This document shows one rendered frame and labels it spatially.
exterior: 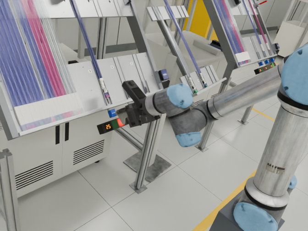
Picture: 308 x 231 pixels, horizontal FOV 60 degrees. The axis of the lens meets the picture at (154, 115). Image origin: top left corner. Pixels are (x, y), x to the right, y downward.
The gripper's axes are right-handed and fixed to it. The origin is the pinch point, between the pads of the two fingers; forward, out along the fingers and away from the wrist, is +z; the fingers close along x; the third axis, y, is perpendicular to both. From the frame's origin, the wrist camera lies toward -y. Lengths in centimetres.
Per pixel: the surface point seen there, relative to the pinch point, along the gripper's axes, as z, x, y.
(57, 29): 72, 28, -64
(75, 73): 4.2, -9.3, -18.9
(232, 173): 30, 101, 70
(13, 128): 3.0, -36.7, -5.2
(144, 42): 3.3, 30.1, -27.1
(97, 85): 4.2, -2.0, -12.2
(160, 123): 35, 53, 15
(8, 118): 3.0, -37.3, -8.6
